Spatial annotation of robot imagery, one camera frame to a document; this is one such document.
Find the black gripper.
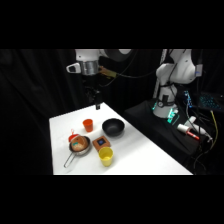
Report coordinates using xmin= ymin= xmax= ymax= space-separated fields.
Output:
xmin=83 ymin=74 xmax=103 ymax=111

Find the black bowl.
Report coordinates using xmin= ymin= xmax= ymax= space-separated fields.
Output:
xmin=101 ymin=117 xmax=126 ymax=138

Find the small orange cup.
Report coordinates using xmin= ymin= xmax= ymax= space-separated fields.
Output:
xmin=82 ymin=118 xmax=95 ymax=133

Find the tan connector on wrist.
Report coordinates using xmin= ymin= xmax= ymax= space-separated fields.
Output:
xmin=97 ymin=66 xmax=117 ymax=80

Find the brown block blue square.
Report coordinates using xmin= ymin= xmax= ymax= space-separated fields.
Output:
xmin=92 ymin=135 xmax=112 ymax=152

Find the yellow plastic cup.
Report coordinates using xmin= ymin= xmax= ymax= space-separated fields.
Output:
xmin=98 ymin=147 xmax=115 ymax=168

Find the black robot stand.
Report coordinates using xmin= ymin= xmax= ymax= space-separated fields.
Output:
xmin=123 ymin=99 xmax=202 ymax=158

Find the black curtain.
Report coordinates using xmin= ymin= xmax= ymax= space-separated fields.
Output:
xmin=0 ymin=49 xmax=224 ymax=176

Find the white cylinder roll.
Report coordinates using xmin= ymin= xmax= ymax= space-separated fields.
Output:
xmin=176 ymin=123 xmax=191 ymax=135

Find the blue lit electronics box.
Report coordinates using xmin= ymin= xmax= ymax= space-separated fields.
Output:
xmin=182 ymin=89 xmax=195 ymax=109

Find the red marker pen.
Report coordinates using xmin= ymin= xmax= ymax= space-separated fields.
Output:
xmin=186 ymin=130 xmax=201 ymax=141

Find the backlit keyboard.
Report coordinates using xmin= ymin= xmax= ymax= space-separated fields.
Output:
xmin=198 ymin=94 xmax=224 ymax=112

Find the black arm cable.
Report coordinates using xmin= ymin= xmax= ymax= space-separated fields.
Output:
xmin=98 ymin=49 xmax=168 ymax=88

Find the metal strainer with handle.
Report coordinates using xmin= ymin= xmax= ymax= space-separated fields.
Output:
xmin=63 ymin=135 xmax=92 ymax=169

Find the white cable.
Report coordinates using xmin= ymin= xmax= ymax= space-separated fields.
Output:
xmin=187 ymin=115 xmax=213 ymax=139

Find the yellow cable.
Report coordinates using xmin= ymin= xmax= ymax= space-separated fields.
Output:
xmin=210 ymin=109 xmax=220 ymax=142

